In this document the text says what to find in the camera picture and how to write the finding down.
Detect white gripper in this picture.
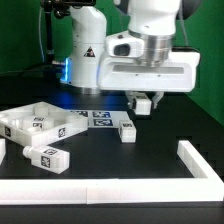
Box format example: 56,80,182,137
97,31,200,109

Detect white square tabletop part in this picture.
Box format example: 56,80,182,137
0,102,88,146

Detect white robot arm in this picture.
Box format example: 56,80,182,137
61,0,200,114

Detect white AprilTag sheet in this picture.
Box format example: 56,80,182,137
76,110,129,128

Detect white U-shaped obstacle fence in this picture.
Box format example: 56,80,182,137
0,140,224,205

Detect white block left edge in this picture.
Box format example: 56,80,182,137
0,139,6,165

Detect black camera stand pole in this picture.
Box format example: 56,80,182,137
40,0,96,63

